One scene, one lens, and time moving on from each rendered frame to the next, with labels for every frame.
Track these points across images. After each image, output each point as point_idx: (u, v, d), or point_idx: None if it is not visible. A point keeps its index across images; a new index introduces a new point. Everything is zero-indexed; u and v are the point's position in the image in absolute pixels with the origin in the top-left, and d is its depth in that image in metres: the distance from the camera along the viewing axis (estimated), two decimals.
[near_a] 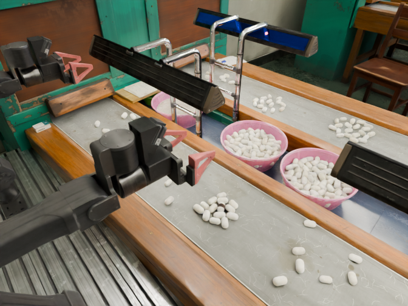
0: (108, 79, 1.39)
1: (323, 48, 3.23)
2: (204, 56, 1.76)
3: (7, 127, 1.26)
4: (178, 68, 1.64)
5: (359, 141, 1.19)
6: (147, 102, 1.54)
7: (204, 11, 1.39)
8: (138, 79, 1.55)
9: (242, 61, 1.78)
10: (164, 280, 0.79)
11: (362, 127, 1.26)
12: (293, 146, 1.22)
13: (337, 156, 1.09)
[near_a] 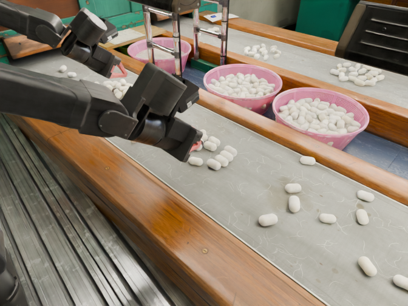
0: None
1: (323, 24, 3.05)
2: (191, 10, 1.58)
3: None
4: (161, 19, 1.47)
5: (365, 84, 1.02)
6: (126, 55, 1.37)
7: None
8: (116, 29, 1.38)
9: (234, 16, 1.61)
10: (121, 224, 0.62)
11: (368, 71, 1.09)
12: None
13: (341, 96, 0.92)
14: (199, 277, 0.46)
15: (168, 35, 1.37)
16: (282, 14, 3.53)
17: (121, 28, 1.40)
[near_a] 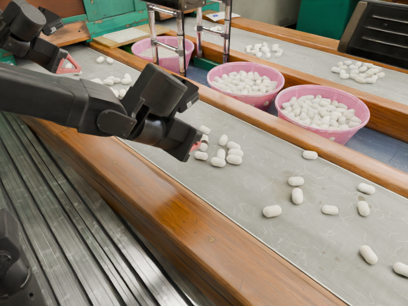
0: (83, 20, 1.23)
1: (324, 23, 3.07)
2: (193, 10, 1.60)
3: None
4: (164, 19, 1.49)
5: (366, 81, 1.04)
6: None
7: None
8: (119, 28, 1.40)
9: (235, 16, 1.63)
10: (129, 216, 0.64)
11: (369, 69, 1.10)
12: None
13: (342, 93, 0.94)
14: (207, 265, 0.48)
15: (171, 34, 1.39)
16: (283, 13, 3.54)
17: (124, 27, 1.42)
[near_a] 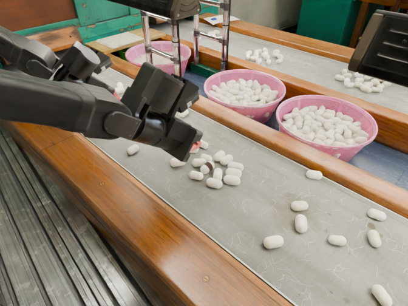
0: (74, 25, 1.18)
1: (325, 25, 3.02)
2: None
3: None
4: (161, 22, 1.44)
5: (372, 90, 0.98)
6: (124, 59, 1.33)
7: None
8: (113, 32, 1.34)
9: (235, 19, 1.57)
10: (116, 244, 0.58)
11: None
12: None
13: (348, 104, 0.88)
14: None
15: (167, 39, 1.34)
16: (283, 15, 3.49)
17: (119, 31, 1.36)
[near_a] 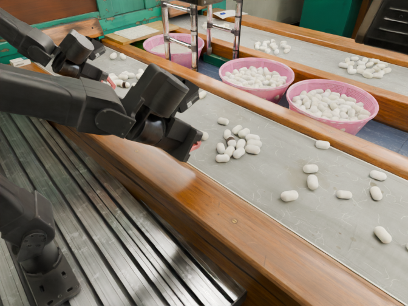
0: (96, 17, 1.26)
1: (327, 22, 3.10)
2: (201, 7, 1.63)
3: None
4: (173, 16, 1.52)
5: (373, 76, 1.07)
6: None
7: None
8: (130, 25, 1.43)
9: (243, 13, 1.66)
10: (151, 202, 0.67)
11: (376, 65, 1.13)
12: None
13: (351, 87, 0.97)
14: (231, 243, 0.51)
15: (181, 31, 1.42)
16: (286, 13, 3.57)
17: (135, 25, 1.45)
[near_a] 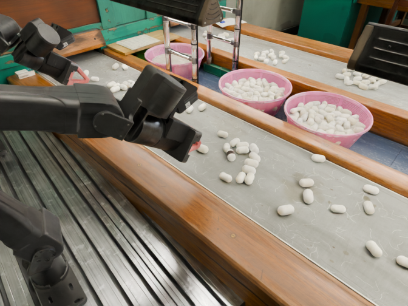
0: (98, 28, 1.29)
1: (326, 27, 3.13)
2: None
3: None
4: (174, 25, 1.55)
5: (369, 87, 1.10)
6: (142, 59, 1.45)
7: None
8: (132, 34, 1.46)
9: (242, 22, 1.69)
10: (153, 215, 0.70)
11: (371, 76, 1.16)
12: None
13: (347, 99, 1.00)
14: (230, 257, 0.54)
15: (181, 40, 1.45)
16: (285, 16, 3.60)
17: (136, 34, 1.48)
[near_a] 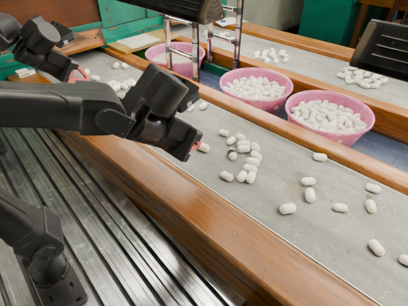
0: (99, 27, 1.29)
1: (326, 27, 3.13)
2: None
3: None
4: (175, 24, 1.55)
5: (370, 86, 1.10)
6: None
7: None
8: (132, 33, 1.45)
9: (243, 21, 1.68)
10: (155, 214, 0.70)
11: (373, 74, 1.16)
12: None
13: (348, 98, 0.99)
14: (232, 256, 0.54)
15: (182, 39, 1.45)
16: (285, 16, 3.60)
17: (136, 33, 1.47)
